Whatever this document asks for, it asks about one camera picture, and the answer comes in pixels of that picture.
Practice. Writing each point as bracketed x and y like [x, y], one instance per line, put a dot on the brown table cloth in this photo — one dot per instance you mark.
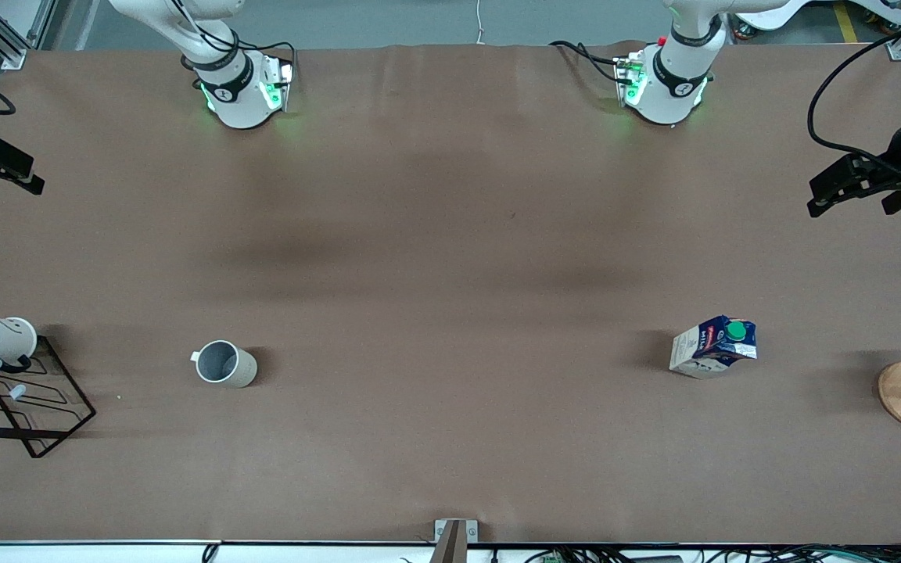
[450, 430]

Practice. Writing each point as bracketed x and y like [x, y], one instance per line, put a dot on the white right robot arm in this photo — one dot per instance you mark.
[239, 102]

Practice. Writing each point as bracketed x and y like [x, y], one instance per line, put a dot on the white background machine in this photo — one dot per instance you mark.
[771, 12]

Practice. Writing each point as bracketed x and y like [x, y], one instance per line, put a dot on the blue white milk carton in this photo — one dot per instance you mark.
[701, 356]

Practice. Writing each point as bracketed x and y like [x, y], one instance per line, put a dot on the metal bracket with brown post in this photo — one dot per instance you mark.
[454, 541]

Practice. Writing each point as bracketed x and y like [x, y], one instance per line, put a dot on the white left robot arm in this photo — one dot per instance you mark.
[669, 94]

